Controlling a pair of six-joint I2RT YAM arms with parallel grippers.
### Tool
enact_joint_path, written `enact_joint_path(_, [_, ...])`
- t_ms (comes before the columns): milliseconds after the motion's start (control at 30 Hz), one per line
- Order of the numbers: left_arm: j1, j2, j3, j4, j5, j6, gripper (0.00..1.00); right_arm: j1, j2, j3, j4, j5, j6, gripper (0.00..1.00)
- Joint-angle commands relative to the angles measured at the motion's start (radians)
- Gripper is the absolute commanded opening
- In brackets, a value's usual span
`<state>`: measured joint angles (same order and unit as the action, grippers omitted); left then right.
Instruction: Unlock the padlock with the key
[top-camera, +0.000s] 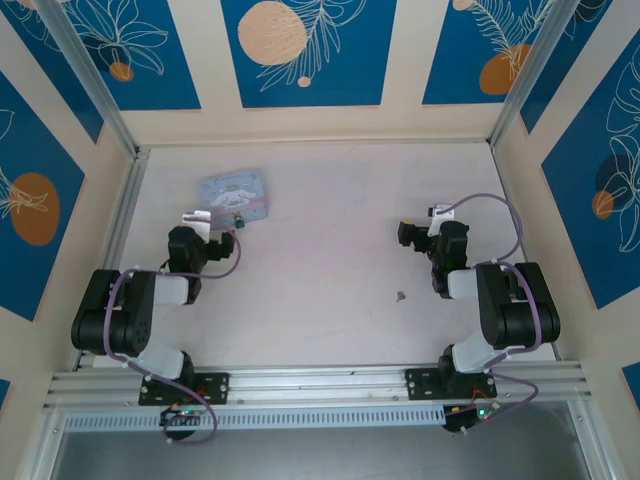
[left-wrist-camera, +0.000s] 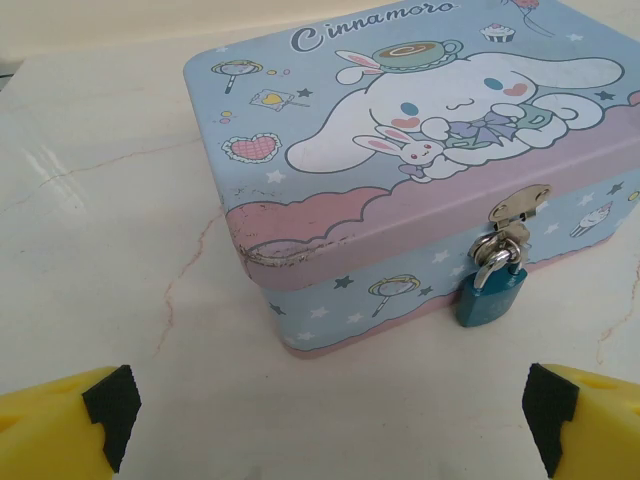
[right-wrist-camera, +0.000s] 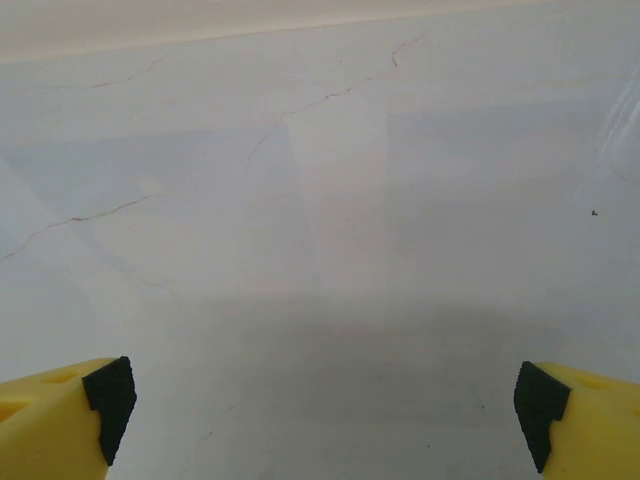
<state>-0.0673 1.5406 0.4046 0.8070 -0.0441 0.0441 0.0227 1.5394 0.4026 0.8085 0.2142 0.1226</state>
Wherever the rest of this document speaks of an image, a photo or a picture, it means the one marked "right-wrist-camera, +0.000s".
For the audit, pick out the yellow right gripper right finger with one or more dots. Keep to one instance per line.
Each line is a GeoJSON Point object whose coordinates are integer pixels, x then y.
{"type": "Point", "coordinates": [595, 430]}

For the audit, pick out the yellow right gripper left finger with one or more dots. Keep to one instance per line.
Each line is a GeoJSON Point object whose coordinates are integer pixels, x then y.
{"type": "Point", "coordinates": [45, 425]}

